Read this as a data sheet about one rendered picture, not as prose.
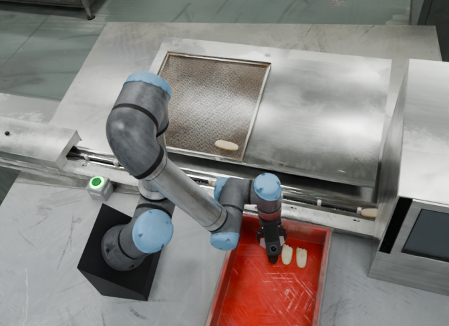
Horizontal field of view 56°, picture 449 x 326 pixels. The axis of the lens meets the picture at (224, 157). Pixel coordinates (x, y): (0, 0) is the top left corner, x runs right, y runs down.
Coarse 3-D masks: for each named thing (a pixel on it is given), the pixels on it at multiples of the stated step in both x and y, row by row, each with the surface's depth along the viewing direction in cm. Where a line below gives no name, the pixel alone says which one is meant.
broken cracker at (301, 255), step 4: (300, 248) 147; (296, 252) 146; (300, 252) 146; (304, 252) 146; (296, 256) 145; (300, 256) 145; (304, 256) 145; (296, 260) 145; (300, 260) 144; (304, 260) 144; (300, 264) 143; (304, 264) 143
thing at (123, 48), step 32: (128, 32) 241; (160, 32) 238; (192, 32) 235; (224, 32) 231; (256, 32) 228; (288, 32) 225; (320, 32) 222; (352, 32) 219; (384, 32) 216; (416, 32) 213; (96, 64) 226; (128, 64) 223; (64, 96) 213; (96, 96) 210; (96, 128) 196; (384, 128) 177; (192, 160) 178; (128, 192) 171; (320, 192) 161; (352, 192) 160
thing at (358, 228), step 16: (0, 160) 188; (16, 160) 183; (80, 176) 176; (112, 176) 172; (128, 176) 171; (208, 192) 162; (288, 208) 154; (304, 208) 153; (320, 224) 148; (336, 224) 148; (352, 224) 147; (368, 224) 146
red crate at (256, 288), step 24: (288, 240) 150; (240, 264) 146; (264, 264) 146; (288, 264) 145; (312, 264) 144; (240, 288) 141; (264, 288) 140; (288, 288) 139; (312, 288) 139; (240, 312) 136; (264, 312) 135; (288, 312) 135; (312, 312) 134
